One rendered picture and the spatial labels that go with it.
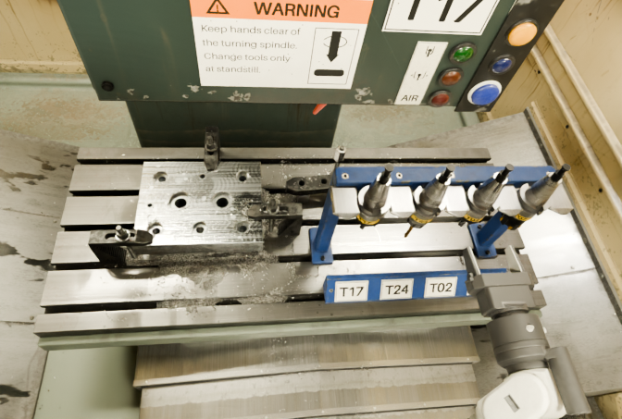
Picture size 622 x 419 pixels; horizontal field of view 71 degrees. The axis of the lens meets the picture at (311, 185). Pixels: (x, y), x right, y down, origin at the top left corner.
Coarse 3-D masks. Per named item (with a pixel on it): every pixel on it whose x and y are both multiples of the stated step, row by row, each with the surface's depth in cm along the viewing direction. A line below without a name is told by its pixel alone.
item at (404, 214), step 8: (392, 192) 84; (400, 192) 84; (408, 192) 85; (392, 200) 83; (400, 200) 83; (408, 200) 84; (392, 208) 82; (400, 208) 82; (408, 208) 83; (416, 208) 83; (400, 216) 82; (408, 216) 82
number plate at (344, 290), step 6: (336, 282) 100; (342, 282) 101; (348, 282) 101; (354, 282) 101; (360, 282) 101; (366, 282) 101; (336, 288) 101; (342, 288) 101; (348, 288) 101; (354, 288) 101; (360, 288) 102; (366, 288) 102; (336, 294) 101; (342, 294) 102; (348, 294) 102; (354, 294) 102; (360, 294) 102; (366, 294) 102; (336, 300) 102; (342, 300) 102; (348, 300) 102; (354, 300) 102; (360, 300) 103; (366, 300) 103
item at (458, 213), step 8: (456, 184) 87; (448, 192) 86; (456, 192) 86; (464, 192) 86; (448, 200) 85; (456, 200) 85; (464, 200) 85; (448, 208) 84; (456, 208) 84; (464, 208) 84; (456, 216) 83
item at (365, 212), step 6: (366, 186) 83; (360, 192) 82; (360, 198) 82; (390, 198) 82; (360, 204) 81; (366, 204) 81; (390, 204) 82; (360, 210) 82; (366, 210) 80; (372, 210) 80; (378, 210) 81; (384, 210) 81; (366, 216) 82; (378, 216) 82
